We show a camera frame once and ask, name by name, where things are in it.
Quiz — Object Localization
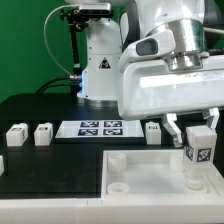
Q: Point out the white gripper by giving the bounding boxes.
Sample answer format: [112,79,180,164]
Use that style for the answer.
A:
[118,55,224,148]

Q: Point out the white square tabletop part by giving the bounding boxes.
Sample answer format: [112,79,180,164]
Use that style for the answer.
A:
[100,148,220,201]

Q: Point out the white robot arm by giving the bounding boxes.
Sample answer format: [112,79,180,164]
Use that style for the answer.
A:
[66,0,224,145]

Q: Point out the white L-shaped obstacle fence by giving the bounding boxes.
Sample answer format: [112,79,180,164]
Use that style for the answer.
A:
[0,166,224,224]

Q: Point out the white marker plate with tags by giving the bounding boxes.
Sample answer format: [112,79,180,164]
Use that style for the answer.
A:
[55,120,145,144]

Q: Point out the white block left edge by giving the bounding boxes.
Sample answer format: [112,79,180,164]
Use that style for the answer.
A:
[0,155,4,176]

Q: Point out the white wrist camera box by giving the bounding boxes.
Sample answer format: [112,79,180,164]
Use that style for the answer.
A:
[118,30,176,72]

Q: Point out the black cables on base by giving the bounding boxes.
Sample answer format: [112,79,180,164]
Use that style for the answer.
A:
[35,75,83,95]

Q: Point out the grey camera cable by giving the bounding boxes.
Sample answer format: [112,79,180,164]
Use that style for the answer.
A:
[43,4,78,78]

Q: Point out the black camera on stand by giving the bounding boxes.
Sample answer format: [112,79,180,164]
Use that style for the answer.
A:
[79,3,111,17]

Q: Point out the black camera stand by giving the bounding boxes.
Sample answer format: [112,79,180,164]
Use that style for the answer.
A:
[59,8,90,79]

